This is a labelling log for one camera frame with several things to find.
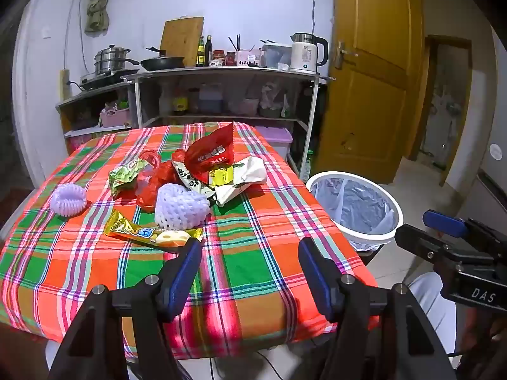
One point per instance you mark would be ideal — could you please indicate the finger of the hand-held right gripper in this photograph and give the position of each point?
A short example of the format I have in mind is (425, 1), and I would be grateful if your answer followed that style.
(443, 221)
(418, 241)

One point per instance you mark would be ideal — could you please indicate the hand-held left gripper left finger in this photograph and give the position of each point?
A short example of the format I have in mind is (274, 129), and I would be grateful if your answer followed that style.
(184, 275)

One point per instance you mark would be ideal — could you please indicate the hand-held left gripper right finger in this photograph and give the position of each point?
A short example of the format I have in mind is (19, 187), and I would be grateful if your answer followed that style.
(317, 275)

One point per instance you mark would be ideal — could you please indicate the white trash bin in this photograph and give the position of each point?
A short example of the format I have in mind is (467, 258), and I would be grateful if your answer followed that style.
(376, 237)

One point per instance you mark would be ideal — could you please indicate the white foam fruit net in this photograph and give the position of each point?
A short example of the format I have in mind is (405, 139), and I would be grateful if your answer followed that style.
(178, 209)

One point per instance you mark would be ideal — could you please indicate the gold snack wrapper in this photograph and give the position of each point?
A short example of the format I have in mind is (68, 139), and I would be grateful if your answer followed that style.
(130, 227)

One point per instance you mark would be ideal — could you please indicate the translucent bin liner bag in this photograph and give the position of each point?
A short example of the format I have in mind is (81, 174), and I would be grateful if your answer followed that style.
(352, 206)

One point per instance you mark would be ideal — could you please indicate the red plastic bag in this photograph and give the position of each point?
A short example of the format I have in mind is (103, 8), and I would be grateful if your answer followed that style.
(148, 190)

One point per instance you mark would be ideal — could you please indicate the black and white wrapper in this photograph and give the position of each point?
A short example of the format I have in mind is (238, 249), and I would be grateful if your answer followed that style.
(190, 178)

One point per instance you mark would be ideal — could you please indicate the yellow snack packet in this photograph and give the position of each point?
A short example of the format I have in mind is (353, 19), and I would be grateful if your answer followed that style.
(222, 175)

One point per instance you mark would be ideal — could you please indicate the green snack packet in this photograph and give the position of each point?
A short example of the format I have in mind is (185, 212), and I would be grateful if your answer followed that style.
(124, 176)

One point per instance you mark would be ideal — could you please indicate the white snack packet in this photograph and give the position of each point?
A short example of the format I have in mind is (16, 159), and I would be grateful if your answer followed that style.
(249, 174)

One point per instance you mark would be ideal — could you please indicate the red snack packet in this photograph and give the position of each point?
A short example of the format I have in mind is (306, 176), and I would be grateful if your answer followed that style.
(210, 150)

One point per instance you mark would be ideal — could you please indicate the purple foam fruit net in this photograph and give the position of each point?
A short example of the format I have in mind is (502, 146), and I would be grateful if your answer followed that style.
(57, 206)

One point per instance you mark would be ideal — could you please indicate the person's white trouser leg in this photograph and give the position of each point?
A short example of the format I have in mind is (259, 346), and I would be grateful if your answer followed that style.
(429, 308)

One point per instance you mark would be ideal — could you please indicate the plaid tablecloth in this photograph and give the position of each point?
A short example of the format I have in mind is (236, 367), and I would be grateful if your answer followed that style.
(253, 245)

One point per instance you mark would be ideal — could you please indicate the green plastic bottle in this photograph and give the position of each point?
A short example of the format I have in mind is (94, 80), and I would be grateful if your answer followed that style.
(307, 166)

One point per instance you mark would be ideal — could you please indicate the purple lid storage box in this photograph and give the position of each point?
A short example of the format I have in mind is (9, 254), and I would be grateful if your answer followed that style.
(277, 138)

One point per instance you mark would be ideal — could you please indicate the wooden door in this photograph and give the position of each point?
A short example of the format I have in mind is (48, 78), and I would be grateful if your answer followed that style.
(372, 87)

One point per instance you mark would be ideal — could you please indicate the yellow label bottle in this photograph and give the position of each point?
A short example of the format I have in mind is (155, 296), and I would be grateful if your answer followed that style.
(180, 103)

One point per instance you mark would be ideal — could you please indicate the pink plastic basket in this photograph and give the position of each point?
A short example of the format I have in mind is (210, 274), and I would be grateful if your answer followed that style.
(115, 116)

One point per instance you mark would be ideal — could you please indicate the crumpled plastic bags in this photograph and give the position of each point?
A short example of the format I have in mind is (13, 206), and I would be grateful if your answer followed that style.
(269, 97)

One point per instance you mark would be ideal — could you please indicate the small grey shelf unit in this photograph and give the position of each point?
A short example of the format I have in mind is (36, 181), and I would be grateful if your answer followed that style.
(79, 101)

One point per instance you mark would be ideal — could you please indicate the large steel shelf unit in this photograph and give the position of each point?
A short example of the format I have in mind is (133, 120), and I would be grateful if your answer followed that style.
(222, 72)

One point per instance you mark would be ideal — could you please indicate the black induction cooker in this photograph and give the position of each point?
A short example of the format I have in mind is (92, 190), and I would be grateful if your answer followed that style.
(103, 80)

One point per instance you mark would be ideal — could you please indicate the black frying pan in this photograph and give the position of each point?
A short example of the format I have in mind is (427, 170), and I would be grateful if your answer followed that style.
(162, 62)

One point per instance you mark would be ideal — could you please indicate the white electric kettle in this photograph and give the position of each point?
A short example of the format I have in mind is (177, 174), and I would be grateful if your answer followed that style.
(304, 55)

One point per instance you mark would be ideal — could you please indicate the red sauce jar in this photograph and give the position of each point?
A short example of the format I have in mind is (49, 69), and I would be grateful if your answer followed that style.
(231, 58)
(218, 57)

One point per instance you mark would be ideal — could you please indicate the green oil bottle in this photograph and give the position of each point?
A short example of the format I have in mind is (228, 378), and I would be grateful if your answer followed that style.
(201, 53)

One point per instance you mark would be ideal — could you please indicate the yellowed power strip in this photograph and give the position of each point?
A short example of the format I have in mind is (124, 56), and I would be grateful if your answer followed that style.
(64, 87)

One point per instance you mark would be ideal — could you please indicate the clear plastic container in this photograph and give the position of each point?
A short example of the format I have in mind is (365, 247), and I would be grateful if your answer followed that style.
(276, 55)

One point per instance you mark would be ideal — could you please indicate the dark sauce bottle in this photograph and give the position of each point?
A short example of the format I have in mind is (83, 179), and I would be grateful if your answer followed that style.
(209, 51)

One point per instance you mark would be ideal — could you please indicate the pink utensil holder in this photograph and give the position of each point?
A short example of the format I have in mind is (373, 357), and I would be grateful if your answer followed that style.
(248, 58)

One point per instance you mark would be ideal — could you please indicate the steel steamer pot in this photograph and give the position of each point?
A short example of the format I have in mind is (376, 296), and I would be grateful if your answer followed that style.
(109, 61)

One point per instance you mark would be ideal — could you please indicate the wooden cutting board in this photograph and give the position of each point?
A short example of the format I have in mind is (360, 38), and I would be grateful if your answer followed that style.
(182, 37)

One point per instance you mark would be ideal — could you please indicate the dark chopsticks bundle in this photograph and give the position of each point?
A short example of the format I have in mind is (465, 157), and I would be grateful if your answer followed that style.
(237, 43)

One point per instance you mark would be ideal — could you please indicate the olive hanging cloth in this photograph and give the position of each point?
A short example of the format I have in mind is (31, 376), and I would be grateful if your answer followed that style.
(97, 8)

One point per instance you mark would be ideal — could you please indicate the white wall switch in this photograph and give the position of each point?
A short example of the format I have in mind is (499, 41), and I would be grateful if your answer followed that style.
(46, 31)

